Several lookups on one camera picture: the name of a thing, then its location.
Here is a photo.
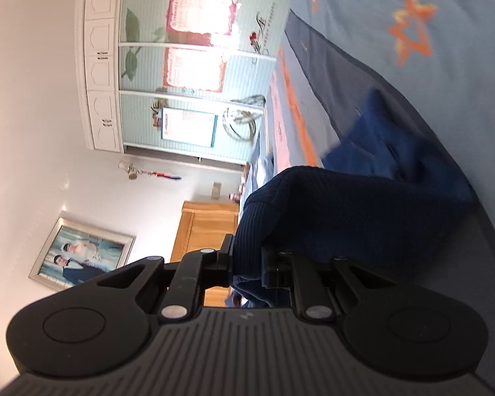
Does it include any wall hanging ornament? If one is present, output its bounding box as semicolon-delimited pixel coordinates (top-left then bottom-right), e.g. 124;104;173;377
118;159;182;182

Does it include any orange-bordered poster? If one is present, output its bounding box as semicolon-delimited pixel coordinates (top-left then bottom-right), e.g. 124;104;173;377
162;47;228;92

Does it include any pastel star-print bedsheet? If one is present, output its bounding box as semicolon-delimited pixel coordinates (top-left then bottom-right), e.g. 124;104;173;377
247;0;495;396

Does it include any framed wedding photo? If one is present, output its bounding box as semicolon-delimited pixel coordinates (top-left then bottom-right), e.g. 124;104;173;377
27;216;137;292

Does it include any blue knit sweater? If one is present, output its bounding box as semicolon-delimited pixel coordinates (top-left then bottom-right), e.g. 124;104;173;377
230;88;476;308

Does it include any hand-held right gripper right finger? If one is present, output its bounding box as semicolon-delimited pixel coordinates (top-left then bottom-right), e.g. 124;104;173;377
262;247;397;323

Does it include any blue-bordered poster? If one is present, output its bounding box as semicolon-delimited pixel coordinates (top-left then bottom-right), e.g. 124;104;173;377
161;107;219;148

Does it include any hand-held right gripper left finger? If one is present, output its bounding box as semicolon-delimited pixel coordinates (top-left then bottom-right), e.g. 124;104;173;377
94;234;237;325

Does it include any light blue garment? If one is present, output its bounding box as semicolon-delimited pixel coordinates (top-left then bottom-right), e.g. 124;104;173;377
243;154;275;192

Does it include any pink-bordered poster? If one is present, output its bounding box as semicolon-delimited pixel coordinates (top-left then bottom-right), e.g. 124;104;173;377
167;0;240;47

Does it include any white wardrobe with glass doors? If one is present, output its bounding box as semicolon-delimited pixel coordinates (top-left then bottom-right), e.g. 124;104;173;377
76;0;298;162

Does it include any wooden cabinet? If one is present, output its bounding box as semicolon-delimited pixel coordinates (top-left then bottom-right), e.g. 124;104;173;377
170;200;240;308

